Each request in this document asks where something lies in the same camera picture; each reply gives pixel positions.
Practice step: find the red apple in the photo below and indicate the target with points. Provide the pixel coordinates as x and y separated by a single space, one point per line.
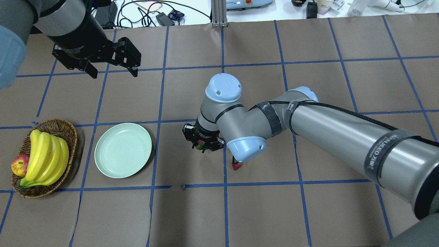
19 165

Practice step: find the white paper cup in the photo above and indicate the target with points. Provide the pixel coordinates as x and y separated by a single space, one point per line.
323 6

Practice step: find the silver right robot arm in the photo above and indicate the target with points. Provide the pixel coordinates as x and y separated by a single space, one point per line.
398 160

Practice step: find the yellow banana bunch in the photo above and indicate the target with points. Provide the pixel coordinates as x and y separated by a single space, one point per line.
48 161

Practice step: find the red strawberry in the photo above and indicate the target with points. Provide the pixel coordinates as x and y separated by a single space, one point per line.
236 165
200 146

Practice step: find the wicker basket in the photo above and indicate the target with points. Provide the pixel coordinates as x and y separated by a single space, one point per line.
57 127

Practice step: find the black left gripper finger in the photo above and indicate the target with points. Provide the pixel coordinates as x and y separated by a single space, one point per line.
88 68
133 69

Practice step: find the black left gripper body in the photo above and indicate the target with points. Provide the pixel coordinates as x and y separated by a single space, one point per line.
83 38

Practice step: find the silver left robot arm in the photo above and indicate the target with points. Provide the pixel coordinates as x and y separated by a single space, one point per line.
79 39

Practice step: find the light green plate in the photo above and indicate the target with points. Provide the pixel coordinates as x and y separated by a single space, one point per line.
123 150

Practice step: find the aluminium frame post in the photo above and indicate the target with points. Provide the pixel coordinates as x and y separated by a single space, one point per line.
218 13

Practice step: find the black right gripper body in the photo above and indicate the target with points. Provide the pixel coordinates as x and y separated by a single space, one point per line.
204 134

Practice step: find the black power adapter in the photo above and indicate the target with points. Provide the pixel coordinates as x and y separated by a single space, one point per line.
164 20

